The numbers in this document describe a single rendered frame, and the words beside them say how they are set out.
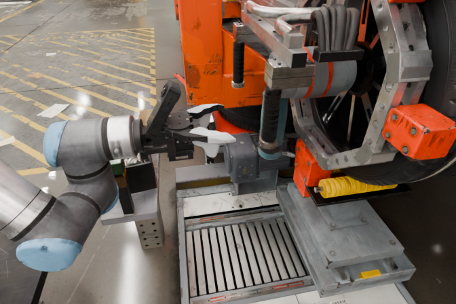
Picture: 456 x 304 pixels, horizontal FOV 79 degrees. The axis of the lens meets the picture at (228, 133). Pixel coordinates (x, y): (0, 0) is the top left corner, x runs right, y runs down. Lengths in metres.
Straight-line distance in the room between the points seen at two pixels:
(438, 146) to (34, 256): 0.72
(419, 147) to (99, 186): 0.62
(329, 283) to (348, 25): 0.88
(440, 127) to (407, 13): 0.22
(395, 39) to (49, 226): 0.70
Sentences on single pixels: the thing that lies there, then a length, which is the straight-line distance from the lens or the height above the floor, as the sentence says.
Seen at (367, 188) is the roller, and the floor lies 0.52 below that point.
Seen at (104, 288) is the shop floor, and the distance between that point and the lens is 1.37.
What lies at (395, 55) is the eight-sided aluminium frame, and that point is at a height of 0.97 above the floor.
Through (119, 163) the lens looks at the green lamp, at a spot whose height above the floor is 0.66.
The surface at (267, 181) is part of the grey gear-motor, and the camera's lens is 1.54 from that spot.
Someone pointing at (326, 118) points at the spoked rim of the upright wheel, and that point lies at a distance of 1.05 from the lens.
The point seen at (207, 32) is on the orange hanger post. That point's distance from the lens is 1.15.
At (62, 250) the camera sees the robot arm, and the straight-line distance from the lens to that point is 0.58.
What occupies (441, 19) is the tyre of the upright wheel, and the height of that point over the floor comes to 1.03.
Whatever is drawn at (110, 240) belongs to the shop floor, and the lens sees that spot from 1.50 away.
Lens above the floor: 1.14
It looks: 34 degrees down
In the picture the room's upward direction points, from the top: straight up
